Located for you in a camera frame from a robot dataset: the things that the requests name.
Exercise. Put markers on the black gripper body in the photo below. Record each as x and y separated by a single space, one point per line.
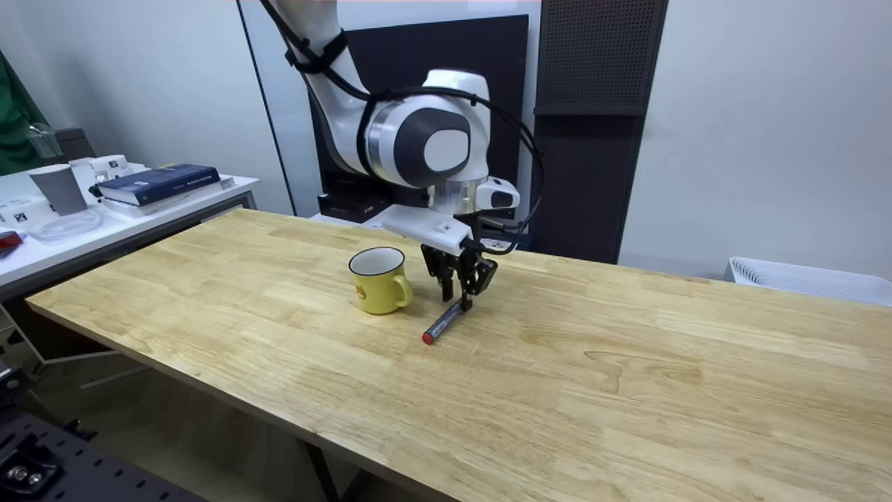
450 252

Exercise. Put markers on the grey marker with red cap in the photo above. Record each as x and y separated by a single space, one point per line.
445 320

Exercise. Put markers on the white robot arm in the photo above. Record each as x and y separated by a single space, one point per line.
436 147

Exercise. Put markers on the yellow enamel mug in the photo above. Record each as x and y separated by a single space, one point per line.
379 290

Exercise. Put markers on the tall dark cabinet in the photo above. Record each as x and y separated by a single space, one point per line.
595 140

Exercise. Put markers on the black panel behind robot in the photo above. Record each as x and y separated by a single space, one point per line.
399 57

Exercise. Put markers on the black table leg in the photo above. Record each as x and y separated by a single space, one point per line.
323 475

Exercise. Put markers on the blue book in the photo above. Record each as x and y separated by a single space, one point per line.
157 181

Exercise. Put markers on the white side table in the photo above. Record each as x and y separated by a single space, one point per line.
141 224

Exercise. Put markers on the white plastic bin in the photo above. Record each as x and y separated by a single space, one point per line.
799 280

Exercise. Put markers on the white device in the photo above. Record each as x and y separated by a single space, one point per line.
100 168

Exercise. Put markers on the clear plastic dish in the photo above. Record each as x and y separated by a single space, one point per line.
71 224

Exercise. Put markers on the grey box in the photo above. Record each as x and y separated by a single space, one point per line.
60 189

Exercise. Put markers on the black perforated breadboard table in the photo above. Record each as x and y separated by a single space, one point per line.
92 475

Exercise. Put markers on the small red object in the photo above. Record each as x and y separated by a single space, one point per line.
7 244

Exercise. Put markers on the green fabric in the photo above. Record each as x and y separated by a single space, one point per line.
14 128

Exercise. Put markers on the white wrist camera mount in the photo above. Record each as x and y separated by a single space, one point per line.
419 224

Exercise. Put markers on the black metal knob mount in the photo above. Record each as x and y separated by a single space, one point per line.
26 470

